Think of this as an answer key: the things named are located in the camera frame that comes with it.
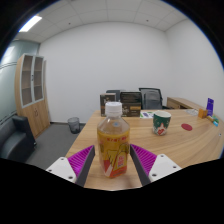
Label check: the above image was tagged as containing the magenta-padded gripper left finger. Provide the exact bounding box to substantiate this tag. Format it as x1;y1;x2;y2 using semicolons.
45;144;96;188

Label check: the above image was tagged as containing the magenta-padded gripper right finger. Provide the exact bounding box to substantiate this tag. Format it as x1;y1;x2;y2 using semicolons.
129;143;183;186

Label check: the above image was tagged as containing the yellow tea drink bottle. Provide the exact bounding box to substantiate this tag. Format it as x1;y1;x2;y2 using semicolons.
96;101;131;179

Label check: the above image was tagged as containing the green white-lined mug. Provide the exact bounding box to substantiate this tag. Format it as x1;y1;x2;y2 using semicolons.
152;110;172;136

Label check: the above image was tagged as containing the dark mesh waste bin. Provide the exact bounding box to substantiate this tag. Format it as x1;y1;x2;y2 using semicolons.
67;116;81;135

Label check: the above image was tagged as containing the flat round red coaster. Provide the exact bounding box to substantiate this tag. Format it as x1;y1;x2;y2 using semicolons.
180;123;194;132

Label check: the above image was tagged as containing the black leather sofa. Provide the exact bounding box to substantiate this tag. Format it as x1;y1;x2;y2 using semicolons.
0;114;37;164

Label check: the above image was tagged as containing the wooden glass-door shelf cabinet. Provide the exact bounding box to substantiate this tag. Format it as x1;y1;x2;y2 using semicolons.
14;53;52;139

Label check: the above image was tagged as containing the black box with tan side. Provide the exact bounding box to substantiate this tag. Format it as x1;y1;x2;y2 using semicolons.
120;102;142;118

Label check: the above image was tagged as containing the orange cardboard box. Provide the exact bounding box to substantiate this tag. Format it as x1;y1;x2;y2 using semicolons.
197;108;209;119

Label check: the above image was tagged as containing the wooden side desk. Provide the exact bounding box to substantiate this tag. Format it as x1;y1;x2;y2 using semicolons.
166;96;206;111

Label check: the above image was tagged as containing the grey mesh-back office chair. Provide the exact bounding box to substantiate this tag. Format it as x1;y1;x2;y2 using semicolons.
138;87;169;110

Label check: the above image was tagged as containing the green flat pack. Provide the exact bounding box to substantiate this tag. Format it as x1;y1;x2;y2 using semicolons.
210;115;221;127

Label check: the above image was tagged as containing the purple upright box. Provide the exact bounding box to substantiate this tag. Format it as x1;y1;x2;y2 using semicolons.
205;97;215;117

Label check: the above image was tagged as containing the tall dark brown box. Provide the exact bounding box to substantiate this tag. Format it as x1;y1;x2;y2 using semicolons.
99;92;117;117

